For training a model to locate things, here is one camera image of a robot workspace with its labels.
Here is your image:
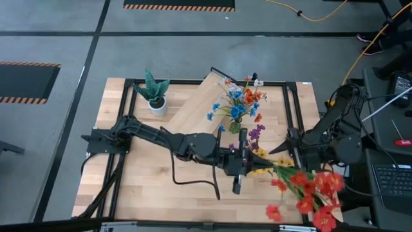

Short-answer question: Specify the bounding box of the white artificial flower bunch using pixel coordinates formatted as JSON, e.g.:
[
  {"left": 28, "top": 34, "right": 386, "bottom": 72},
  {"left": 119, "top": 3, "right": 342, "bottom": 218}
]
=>
[{"left": 218, "top": 76, "right": 265, "bottom": 101}]

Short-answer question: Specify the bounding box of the black side desk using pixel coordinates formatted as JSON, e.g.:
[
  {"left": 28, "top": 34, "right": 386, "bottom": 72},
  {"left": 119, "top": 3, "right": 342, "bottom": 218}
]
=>
[{"left": 362, "top": 67, "right": 412, "bottom": 156}]

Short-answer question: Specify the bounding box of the black hazard striped floor mat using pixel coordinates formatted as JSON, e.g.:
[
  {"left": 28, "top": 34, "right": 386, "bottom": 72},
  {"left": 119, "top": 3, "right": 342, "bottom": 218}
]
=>
[
  {"left": 0, "top": 61, "right": 62, "bottom": 105},
  {"left": 122, "top": 0, "right": 236, "bottom": 13}
]

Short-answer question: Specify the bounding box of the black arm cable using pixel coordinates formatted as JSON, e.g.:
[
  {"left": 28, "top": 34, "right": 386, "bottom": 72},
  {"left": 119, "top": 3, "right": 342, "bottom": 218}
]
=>
[{"left": 167, "top": 141, "right": 223, "bottom": 201}]

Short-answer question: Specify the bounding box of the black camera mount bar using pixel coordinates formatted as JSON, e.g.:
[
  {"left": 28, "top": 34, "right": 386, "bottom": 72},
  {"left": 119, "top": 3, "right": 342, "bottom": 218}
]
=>
[{"left": 0, "top": 217, "right": 412, "bottom": 232}]

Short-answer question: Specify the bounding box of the person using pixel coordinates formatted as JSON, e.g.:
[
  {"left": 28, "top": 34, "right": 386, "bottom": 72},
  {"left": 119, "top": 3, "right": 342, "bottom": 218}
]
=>
[{"left": 355, "top": 12, "right": 412, "bottom": 56}]

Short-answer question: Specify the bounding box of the green glass vase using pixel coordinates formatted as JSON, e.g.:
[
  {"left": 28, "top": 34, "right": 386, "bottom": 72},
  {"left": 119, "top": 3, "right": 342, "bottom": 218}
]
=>
[{"left": 229, "top": 116, "right": 243, "bottom": 135}]

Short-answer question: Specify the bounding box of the potted snake plant white pot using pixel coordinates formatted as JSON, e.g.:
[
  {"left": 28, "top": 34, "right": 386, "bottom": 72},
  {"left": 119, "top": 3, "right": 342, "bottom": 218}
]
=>
[{"left": 133, "top": 67, "right": 171, "bottom": 117}]

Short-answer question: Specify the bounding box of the yellow artificial flower bunch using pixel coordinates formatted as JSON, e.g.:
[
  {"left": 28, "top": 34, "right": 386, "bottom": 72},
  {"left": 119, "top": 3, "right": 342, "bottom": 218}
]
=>
[{"left": 250, "top": 146, "right": 295, "bottom": 177}]

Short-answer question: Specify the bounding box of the black laptop keyboard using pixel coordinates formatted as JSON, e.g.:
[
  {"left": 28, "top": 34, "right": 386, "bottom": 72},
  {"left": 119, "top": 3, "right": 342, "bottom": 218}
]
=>
[{"left": 371, "top": 162, "right": 412, "bottom": 215}]

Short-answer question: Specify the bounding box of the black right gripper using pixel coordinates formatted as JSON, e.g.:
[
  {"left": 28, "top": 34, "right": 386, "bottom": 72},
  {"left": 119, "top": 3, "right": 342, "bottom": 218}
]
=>
[{"left": 268, "top": 127, "right": 318, "bottom": 171}]

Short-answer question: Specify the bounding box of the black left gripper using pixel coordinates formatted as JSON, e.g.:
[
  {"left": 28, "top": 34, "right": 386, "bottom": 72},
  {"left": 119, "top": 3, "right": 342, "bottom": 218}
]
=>
[{"left": 221, "top": 128, "right": 274, "bottom": 195}]

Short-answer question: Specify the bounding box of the blue artificial flower bunch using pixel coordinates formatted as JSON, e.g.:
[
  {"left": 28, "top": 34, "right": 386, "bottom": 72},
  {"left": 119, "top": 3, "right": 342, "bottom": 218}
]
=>
[{"left": 205, "top": 90, "right": 261, "bottom": 133}]

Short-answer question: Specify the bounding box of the black chair base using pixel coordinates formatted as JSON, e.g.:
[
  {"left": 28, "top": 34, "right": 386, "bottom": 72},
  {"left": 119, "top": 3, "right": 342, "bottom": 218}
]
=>
[{"left": 0, "top": 139, "right": 26, "bottom": 156}]

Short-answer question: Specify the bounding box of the white cable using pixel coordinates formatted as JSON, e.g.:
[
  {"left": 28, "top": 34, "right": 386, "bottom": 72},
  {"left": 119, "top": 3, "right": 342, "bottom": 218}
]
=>
[{"left": 360, "top": 86, "right": 412, "bottom": 123}]

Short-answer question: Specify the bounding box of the red handled screwdriver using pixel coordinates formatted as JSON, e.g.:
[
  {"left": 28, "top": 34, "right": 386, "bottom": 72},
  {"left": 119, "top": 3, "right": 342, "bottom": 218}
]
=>
[{"left": 390, "top": 119, "right": 412, "bottom": 148}]

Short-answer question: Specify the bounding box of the yellow cable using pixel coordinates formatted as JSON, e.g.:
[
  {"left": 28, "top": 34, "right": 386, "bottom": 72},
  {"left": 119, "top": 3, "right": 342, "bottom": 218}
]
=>
[
  {"left": 340, "top": 1, "right": 412, "bottom": 88},
  {"left": 264, "top": 0, "right": 349, "bottom": 23}
]

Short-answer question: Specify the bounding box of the red artificial flower bunch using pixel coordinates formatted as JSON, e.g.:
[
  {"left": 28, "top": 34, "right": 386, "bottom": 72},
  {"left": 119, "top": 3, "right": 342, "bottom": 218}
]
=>
[
  {"left": 224, "top": 76, "right": 268, "bottom": 124},
  {"left": 265, "top": 160, "right": 346, "bottom": 232}
]

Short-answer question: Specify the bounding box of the black aluminium table frame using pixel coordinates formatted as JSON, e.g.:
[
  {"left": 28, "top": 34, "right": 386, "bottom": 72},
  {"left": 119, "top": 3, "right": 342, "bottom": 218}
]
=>
[{"left": 72, "top": 77, "right": 342, "bottom": 226}]

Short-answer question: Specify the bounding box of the wooden shelf black metal frame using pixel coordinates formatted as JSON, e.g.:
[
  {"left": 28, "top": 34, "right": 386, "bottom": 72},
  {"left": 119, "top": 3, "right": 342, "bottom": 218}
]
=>
[{"left": 160, "top": 66, "right": 238, "bottom": 136}]

